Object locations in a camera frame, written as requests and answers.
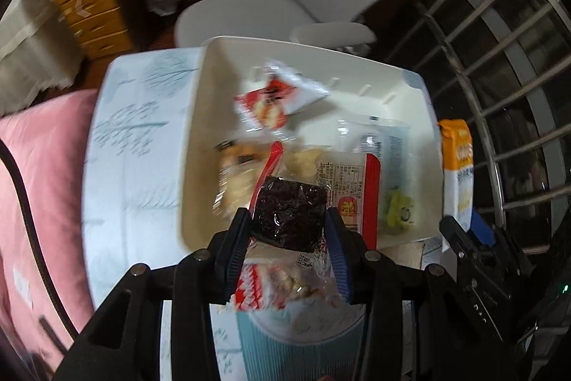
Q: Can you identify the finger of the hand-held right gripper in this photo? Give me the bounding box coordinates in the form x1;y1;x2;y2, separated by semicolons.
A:
439;216;480;270
470;209;531;275

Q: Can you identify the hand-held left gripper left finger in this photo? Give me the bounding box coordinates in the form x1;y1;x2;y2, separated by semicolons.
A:
60;207;251;381

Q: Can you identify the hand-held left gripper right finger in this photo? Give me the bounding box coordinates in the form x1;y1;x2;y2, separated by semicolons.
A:
325;206;527;381

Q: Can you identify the red striped clear snack packet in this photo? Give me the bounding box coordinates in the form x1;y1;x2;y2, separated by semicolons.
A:
229;240;353;312

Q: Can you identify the dark brown snack packet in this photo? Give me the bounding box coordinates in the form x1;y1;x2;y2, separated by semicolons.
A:
250;176;328;252

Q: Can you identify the clear bread snack packet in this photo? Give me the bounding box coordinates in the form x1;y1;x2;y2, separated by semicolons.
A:
214;140;268;216

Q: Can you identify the red label clear snack packet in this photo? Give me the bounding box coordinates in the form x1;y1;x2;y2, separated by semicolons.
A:
317;151;382;248

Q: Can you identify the small green snack packet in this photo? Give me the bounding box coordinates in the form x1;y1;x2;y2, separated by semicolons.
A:
384;185;418;230

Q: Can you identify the orange white oat bar packet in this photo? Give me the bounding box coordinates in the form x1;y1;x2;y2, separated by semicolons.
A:
437;119;474;252

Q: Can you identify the yellow puffed snack bag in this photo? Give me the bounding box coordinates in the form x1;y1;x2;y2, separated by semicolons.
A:
285;144;333;179

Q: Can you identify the white plastic storage box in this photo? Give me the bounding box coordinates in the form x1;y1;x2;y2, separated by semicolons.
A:
181;35;444;252

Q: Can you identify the clear packet with green sweet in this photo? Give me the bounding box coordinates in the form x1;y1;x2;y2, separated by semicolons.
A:
337;117;411;185

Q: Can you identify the red white silver snack packet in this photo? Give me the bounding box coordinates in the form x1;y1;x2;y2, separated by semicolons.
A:
234;60;333;132

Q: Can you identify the metal window grille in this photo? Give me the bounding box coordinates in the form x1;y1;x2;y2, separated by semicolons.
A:
370;0;571;257

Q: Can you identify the pink blanket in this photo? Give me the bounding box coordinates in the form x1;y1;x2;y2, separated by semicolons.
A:
0;89;101;364

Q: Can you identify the white lace cloth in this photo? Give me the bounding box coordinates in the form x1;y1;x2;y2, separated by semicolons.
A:
0;0;83;114

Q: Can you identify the black cable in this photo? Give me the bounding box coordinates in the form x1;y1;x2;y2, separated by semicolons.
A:
0;140;79;341

